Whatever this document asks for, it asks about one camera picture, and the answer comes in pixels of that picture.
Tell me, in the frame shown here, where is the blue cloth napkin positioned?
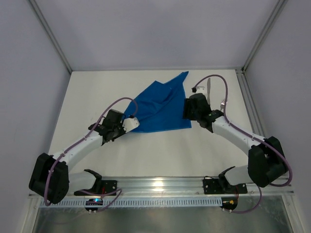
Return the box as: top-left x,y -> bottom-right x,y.
124,71 -> 191,133

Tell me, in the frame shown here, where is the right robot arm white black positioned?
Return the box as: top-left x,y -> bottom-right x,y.
183,93 -> 289,193

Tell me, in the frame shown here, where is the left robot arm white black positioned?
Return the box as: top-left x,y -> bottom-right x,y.
29,110 -> 126,206

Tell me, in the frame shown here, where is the silver fork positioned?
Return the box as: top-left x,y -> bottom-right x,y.
220,100 -> 225,109

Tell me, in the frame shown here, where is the silver table knife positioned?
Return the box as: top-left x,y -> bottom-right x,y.
207,78 -> 211,105

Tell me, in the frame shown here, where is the left black connector box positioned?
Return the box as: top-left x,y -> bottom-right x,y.
85,198 -> 103,212

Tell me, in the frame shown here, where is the black connector box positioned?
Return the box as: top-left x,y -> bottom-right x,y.
85,198 -> 103,212
221,199 -> 238,212

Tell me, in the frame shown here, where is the right black connector box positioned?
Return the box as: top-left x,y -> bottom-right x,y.
221,199 -> 238,212

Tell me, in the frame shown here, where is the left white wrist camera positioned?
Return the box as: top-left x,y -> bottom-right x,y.
122,117 -> 140,133

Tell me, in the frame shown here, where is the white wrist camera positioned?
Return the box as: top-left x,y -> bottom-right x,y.
122,117 -> 140,133
191,86 -> 207,98

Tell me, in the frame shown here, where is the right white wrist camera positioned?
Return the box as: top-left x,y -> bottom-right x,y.
191,86 -> 207,98

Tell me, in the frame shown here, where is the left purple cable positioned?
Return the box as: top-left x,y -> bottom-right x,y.
43,97 -> 139,214

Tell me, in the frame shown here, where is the purple cable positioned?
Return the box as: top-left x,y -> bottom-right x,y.
43,97 -> 139,214
191,74 -> 294,214

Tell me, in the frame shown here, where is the right aluminium side rail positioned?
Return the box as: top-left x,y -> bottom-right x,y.
235,67 -> 267,137

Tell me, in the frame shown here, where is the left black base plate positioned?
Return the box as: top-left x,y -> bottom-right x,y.
74,180 -> 118,196

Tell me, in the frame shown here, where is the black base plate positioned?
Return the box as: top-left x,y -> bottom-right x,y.
202,176 -> 248,195
74,180 -> 118,196

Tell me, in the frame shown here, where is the aluminium front rail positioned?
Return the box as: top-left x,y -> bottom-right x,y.
28,176 -> 294,198

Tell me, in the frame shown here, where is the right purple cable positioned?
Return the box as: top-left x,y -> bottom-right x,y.
191,74 -> 294,214

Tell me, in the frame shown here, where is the slotted grey cable duct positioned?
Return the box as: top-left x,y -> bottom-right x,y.
50,197 -> 222,208

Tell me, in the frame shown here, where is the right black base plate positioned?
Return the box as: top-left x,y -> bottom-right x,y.
202,176 -> 248,195

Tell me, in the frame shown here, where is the right aluminium frame post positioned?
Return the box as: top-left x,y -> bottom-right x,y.
242,0 -> 288,73

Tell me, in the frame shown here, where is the aluminium frame post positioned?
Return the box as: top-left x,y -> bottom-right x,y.
242,0 -> 288,73
27,0 -> 73,74

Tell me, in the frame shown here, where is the left aluminium frame post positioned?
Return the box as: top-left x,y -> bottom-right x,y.
27,0 -> 73,74

